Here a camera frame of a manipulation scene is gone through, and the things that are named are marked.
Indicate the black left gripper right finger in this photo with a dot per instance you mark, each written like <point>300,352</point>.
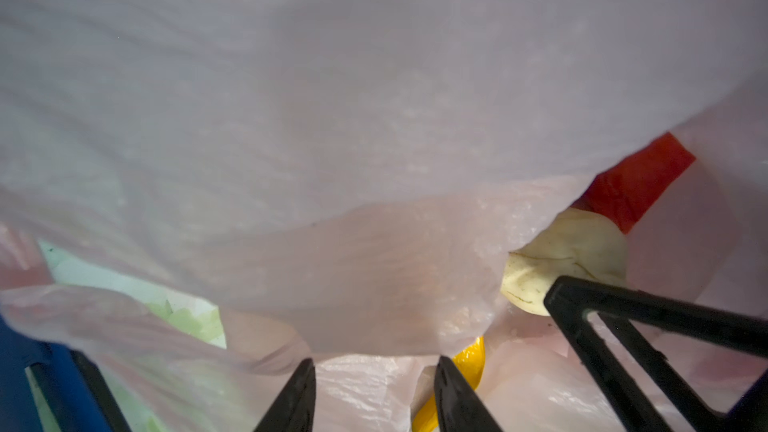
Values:
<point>459,409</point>

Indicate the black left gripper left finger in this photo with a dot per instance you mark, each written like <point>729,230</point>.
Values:
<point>294,407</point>

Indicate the beige fake potato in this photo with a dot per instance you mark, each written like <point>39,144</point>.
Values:
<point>578,243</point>

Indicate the pink plastic bag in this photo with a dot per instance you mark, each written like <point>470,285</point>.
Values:
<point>199,193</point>

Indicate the yellow fake banana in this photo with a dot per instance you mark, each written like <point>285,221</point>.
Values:
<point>471,364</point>

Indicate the red flower-shaped bowl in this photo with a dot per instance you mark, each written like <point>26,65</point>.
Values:
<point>626,192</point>

